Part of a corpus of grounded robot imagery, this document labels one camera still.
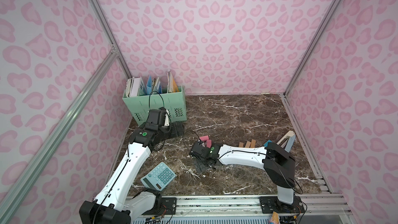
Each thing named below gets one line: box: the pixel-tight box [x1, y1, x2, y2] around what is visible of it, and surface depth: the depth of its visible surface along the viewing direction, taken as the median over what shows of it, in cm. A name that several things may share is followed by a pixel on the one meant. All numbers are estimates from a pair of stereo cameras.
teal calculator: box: [140, 161, 176, 192], surface depth 82 cm
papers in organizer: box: [125, 70, 180, 98], surface depth 94 cm
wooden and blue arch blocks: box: [276, 130, 296, 153], surface depth 94 cm
